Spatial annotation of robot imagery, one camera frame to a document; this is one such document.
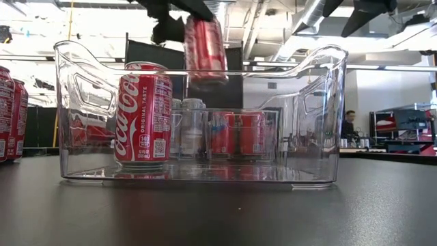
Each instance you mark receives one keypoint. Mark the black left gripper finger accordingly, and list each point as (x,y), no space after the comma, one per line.
(196,8)
(169,30)

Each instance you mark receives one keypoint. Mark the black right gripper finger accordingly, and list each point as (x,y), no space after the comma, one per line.
(355,22)
(331,7)

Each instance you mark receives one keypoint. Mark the silver soda can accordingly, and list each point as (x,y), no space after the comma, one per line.
(194,136)
(177,136)

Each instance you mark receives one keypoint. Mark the Fanta soda can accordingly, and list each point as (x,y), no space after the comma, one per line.
(222,136)

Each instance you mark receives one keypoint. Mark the clear plastic bin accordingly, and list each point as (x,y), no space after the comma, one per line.
(273,171)

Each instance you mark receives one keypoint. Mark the black folding partition screen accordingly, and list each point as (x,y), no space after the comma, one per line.
(150,54)

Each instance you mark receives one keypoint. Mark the person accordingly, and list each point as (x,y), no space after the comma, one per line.
(348,128)

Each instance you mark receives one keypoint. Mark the metal storage rack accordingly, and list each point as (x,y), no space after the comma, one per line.
(411,119)

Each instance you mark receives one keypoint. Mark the black ceiling fixture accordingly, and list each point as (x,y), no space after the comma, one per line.
(5,34)

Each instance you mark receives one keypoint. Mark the black low partition wall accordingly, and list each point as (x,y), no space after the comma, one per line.
(41,126)

